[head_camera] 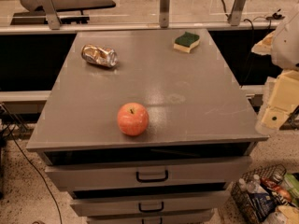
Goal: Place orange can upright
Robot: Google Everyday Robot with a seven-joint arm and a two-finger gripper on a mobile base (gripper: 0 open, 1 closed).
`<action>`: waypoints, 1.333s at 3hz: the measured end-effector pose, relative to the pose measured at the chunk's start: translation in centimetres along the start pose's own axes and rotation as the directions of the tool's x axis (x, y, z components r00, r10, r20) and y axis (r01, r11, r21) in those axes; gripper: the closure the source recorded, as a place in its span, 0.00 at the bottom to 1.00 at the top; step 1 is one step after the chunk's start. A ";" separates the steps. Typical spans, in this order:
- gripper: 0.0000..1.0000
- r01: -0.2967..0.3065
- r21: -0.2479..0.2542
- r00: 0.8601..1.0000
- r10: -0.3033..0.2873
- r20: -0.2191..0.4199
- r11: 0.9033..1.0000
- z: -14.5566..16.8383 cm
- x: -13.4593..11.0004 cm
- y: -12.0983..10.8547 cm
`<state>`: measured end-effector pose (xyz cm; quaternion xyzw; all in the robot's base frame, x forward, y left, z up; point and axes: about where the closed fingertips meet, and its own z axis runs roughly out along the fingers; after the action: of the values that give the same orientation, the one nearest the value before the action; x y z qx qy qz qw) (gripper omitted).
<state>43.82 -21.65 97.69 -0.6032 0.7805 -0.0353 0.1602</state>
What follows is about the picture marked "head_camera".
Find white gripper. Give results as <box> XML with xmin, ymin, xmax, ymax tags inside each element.
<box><xmin>255</xmin><ymin>70</ymin><xmax>299</xmax><ymax>135</ymax></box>

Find crushed orange soda can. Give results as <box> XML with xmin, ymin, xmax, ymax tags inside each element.
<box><xmin>81</xmin><ymin>44</ymin><xmax>118</xmax><ymax>68</ymax></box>

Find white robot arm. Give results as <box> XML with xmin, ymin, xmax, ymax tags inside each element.
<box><xmin>251</xmin><ymin>4</ymin><xmax>299</xmax><ymax>134</ymax></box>

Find grey drawer cabinet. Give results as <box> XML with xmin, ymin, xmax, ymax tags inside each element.
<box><xmin>27</xmin><ymin>30</ymin><xmax>262</xmax><ymax>224</ymax></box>

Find red snack packet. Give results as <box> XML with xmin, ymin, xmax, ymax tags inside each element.
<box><xmin>261</xmin><ymin>177</ymin><xmax>292</xmax><ymax>202</ymax></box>

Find green snack bag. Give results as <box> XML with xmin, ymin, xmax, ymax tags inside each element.
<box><xmin>282</xmin><ymin>174</ymin><xmax>299</xmax><ymax>199</ymax></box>

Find clear plastic water bottle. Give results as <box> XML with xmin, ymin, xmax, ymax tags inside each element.
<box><xmin>247</xmin><ymin>175</ymin><xmax>266</xmax><ymax>193</ymax></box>

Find green and yellow sponge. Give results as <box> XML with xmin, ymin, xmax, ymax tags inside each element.
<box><xmin>174</xmin><ymin>32</ymin><xmax>200</xmax><ymax>53</ymax></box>

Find top grey drawer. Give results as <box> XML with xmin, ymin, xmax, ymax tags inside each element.
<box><xmin>46</xmin><ymin>156</ymin><xmax>251</xmax><ymax>191</ymax></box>

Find grey drawer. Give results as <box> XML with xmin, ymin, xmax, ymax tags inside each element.
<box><xmin>70</xmin><ymin>190</ymin><xmax>230</xmax><ymax>217</ymax></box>
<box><xmin>86</xmin><ymin>209</ymin><xmax>214</xmax><ymax>224</ymax></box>
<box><xmin>46</xmin><ymin>156</ymin><xmax>251</xmax><ymax>191</ymax></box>

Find blue snack bag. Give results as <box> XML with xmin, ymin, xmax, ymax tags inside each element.
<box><xmin>249</xmin><ymin>193</ymin><xmax>277</xmax><ymax>221</ymax></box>

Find middle grey drawer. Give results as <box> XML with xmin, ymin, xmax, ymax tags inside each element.
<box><xmin>70</xmin><ymin>190</ymin><xmax>230</xmax><ymax>217</ymax></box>

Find bottom grey drawer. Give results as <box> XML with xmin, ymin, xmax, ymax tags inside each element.
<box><xmin>86</xmin><ymin>209</ymin><xmax>214</xmax><ymax>224</ymax></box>

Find red apple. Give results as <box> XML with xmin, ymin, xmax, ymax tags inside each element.
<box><xmin>117</xmin><ymin>103</ymin><xmax>150</xmax><ymax>136</ymax></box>

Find dark padded bench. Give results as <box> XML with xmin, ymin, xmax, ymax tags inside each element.
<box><xmin>10</xmin><ymin>0</ymin><xmax>116</xmax><ymax>25</ymax></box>

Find black cable on ledge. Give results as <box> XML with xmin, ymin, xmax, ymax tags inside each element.
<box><xmin>218</xmin><ymin>0</ymin><xmax>286</xmax><ymax>86</ymax></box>

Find right metal bracket post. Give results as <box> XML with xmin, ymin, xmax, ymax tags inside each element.
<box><xmin>228</xmin><ymin>0</ymin><xmax>247</xmax><ymax>26</ymax></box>

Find metal bracket post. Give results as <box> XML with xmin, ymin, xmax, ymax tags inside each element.
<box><xmin>159</xmin><ymin>0</ymin><xmax>170</xmax><ymax>28</ymax></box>
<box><xmin>228</xmin><ymin>0</ymin><xmax>247</xmax><ymax>26</ymax></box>
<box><xmin>38</xmin><ymin>0</ymin><xmax>61</xmax><ymax>30</ymax></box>

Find wire basket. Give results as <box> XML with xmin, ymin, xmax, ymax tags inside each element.
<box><xmin>231</xmin><ymin>164</ymin><xmax>289</xmax><ymax>224</ymax></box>

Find middle metal bracket post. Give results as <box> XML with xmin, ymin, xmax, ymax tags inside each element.
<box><xmin>159</xmin><ymin>0</ymin><xmax>170</xmax><ymax>28</ymax></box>

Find left metal bracket post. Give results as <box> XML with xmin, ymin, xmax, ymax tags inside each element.
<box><xmin>38</xmin><ymin>0</ymin><xmax>61</xmax><ymax>30</ymax></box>

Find black floor cable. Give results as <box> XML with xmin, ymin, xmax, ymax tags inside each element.
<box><xmin>0</xmin><ymin>121</ymin><xmax>64</xmax><ymax>224</ymax></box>

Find grey metal rail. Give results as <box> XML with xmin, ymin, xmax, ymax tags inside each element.
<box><xmin>0</xmin><ymin>21</ymin><xmax>279</xmax><ymax>35</ymax></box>

